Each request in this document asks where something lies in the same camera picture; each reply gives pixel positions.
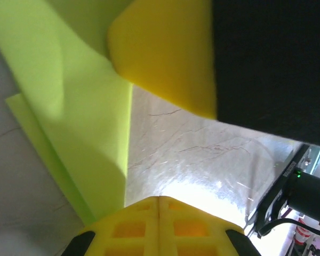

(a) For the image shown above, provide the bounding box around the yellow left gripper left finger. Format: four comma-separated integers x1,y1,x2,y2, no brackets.
61,196,160,256

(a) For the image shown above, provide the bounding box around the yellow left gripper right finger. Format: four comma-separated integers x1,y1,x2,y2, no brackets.
159,196,262,256

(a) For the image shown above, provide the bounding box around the lime green paper sheet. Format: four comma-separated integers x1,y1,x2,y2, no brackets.
0,0,134,225

